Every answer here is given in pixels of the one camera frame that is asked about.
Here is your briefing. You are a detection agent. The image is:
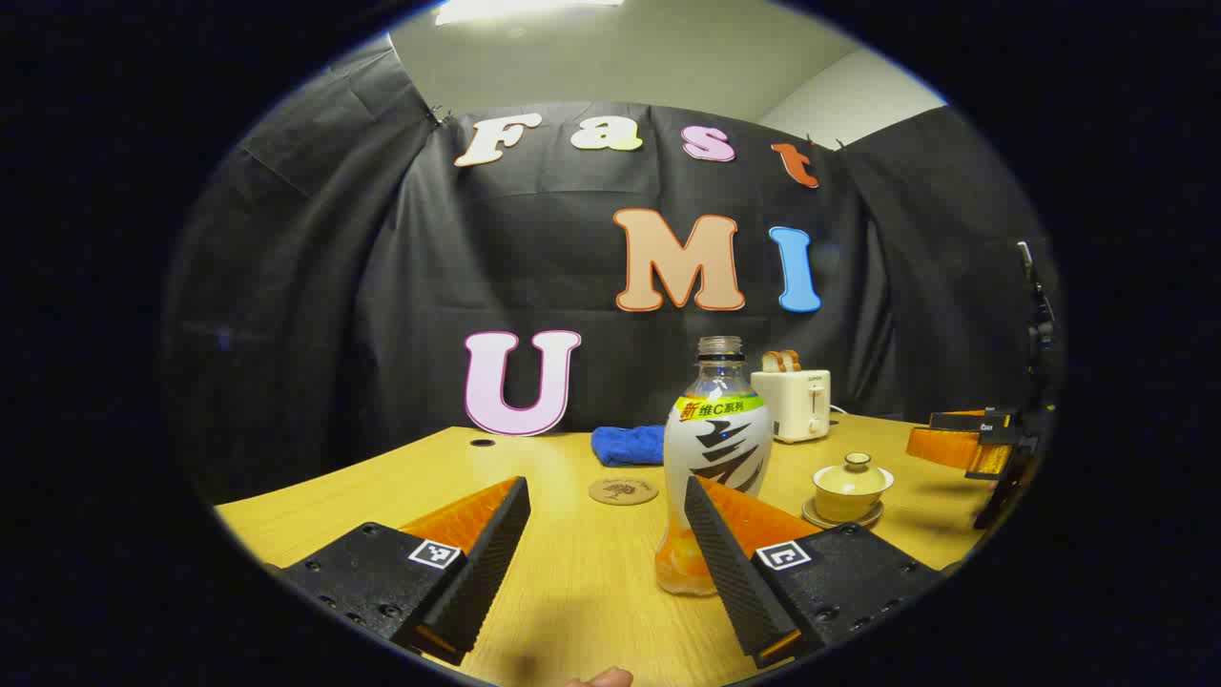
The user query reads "round cork coaster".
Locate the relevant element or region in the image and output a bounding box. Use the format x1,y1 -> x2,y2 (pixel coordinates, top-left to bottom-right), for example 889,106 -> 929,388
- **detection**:
589,477 -> 659,507

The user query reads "pale yellow teacup lid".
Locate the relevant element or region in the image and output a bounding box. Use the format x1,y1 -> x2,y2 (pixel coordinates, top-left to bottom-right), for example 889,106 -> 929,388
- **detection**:
820,452 -> 888,486

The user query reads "blue towel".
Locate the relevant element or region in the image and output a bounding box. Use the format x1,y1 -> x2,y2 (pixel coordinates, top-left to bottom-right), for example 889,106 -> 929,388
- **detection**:
590,425 -> 667,468

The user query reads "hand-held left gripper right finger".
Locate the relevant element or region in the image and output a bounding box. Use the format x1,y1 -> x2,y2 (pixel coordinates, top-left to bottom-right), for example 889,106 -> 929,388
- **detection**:
684,475 -> 945,669

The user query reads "cream toaster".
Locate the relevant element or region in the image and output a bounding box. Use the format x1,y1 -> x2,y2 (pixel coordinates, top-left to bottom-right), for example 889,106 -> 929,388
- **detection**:
751,368 -> 832,445

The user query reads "pale yellow teacup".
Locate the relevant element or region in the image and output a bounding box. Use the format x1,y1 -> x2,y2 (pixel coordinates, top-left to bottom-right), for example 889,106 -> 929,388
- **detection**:
813,468 -> 896,524

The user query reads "clear water bottle white label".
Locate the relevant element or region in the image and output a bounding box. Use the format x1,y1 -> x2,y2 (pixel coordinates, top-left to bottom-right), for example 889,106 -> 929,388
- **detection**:
654,336 -> 774,597

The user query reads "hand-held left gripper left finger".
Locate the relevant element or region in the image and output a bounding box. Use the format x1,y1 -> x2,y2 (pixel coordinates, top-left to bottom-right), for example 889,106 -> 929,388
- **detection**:
277,475 -> 532,667

